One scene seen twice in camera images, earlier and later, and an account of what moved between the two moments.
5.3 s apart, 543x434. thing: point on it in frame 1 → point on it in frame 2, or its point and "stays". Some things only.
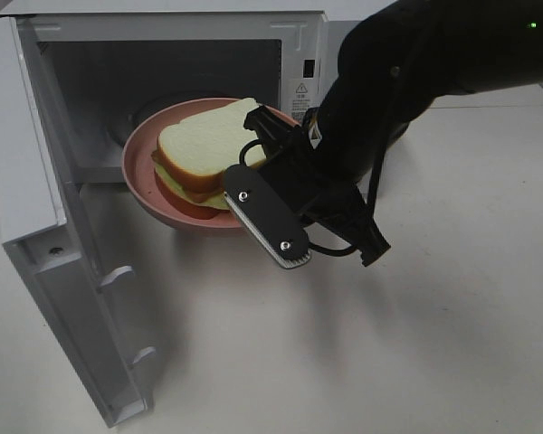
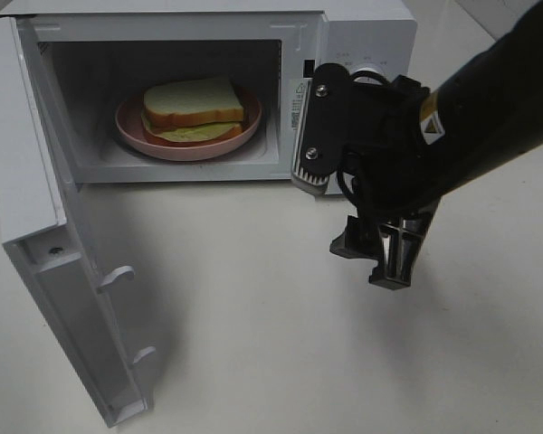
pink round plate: x=142 y=142 → x=129 y=124
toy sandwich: x=194 y=154 → x=193 y=110
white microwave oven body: x=102 y=66 stays
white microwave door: x=34 y=203 stays
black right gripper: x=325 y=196 → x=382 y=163
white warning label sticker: x=303 y=95 stays
